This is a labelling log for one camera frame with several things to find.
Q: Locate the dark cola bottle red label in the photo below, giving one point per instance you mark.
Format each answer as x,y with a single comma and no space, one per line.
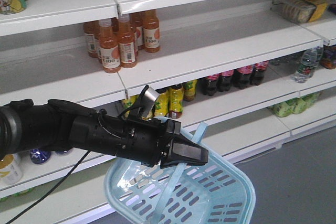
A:
224,80
242,75

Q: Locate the clear water bottle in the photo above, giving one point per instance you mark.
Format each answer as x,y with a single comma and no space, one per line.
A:
308,63

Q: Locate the blue water bottle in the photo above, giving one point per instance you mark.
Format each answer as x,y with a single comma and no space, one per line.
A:
39,157

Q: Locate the orange juice bottle rear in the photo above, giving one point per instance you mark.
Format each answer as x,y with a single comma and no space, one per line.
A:
151,28

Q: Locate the light blue plastic basket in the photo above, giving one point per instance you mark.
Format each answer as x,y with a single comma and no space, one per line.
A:
217,192

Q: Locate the yellow lemon tea bottle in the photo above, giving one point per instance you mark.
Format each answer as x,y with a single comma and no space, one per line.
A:
162,103
190,90
176,94

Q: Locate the orange juice bottle C100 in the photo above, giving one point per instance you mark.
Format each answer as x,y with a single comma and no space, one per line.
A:
109,47

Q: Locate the white metal shelving unit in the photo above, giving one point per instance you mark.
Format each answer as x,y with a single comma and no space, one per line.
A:
44,56

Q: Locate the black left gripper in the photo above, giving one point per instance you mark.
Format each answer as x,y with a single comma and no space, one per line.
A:
149,142

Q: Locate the orange juice bottle barcode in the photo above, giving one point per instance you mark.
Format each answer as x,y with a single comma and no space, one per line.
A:
126,42

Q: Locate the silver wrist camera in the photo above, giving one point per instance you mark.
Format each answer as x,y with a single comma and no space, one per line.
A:
146,101

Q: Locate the clear cookie box yellow band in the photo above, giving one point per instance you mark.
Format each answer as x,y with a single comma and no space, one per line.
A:
301,11

